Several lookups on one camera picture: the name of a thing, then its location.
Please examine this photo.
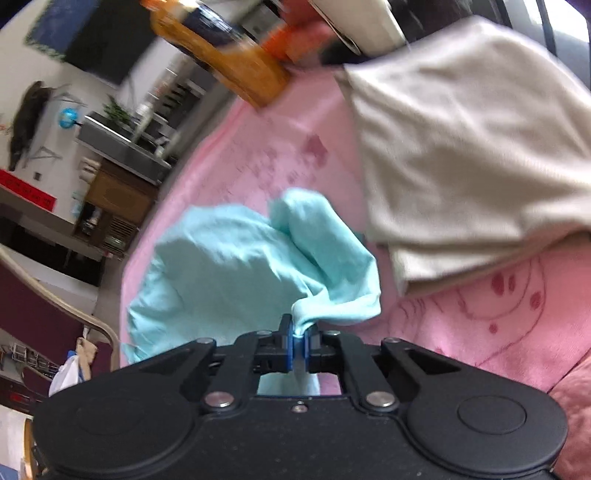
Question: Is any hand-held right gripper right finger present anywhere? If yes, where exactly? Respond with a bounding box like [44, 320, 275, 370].
[302, 322, 463, 414]

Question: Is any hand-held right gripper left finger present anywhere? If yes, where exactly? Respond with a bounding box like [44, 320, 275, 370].
[134, 314, 296, 411]

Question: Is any teal t-shirt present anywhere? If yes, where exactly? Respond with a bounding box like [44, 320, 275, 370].
[121, 188, 383, 398]

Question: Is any pink printed blanket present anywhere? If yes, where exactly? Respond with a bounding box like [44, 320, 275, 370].
[117, 69, 591, 480]

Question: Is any tan crumpled cloth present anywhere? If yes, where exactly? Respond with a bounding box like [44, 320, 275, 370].
[76, 337, 99, 371]

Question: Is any white cloth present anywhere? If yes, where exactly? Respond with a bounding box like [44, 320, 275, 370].
[48, 351, 86, 398]

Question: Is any wooden cabinet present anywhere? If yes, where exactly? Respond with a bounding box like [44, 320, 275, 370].
[74, 159, 155, 254]

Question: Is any beige folded garment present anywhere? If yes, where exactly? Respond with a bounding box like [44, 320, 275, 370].
[335, 16, 591, 298]

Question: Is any maroon padded chair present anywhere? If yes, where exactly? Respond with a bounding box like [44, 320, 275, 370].
[0, 244, 122, 411]

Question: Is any grey metal counter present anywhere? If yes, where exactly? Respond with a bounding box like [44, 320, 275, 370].
[76, 111, 174, 185]

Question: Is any green potted plant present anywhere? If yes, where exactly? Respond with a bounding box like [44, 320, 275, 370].
[102, 95, 139, 129]

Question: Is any yellow plush toy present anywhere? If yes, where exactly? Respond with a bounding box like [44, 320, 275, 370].
[141, 0, 291, 109]

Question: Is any orange plush toy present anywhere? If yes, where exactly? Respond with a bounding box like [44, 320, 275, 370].
[261, 21, 334, 65]

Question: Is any white box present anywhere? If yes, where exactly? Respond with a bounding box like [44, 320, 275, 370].
[307, 0, 409, 54]

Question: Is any dark hanging jacket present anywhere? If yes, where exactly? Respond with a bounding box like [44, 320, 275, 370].
[7, 80, 52, 171]

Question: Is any red wall banner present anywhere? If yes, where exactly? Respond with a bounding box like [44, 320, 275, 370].
[0, 168, 58, 210]

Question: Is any dark wall screen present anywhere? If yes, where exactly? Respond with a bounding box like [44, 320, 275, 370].
[23, 0, 160, 86]

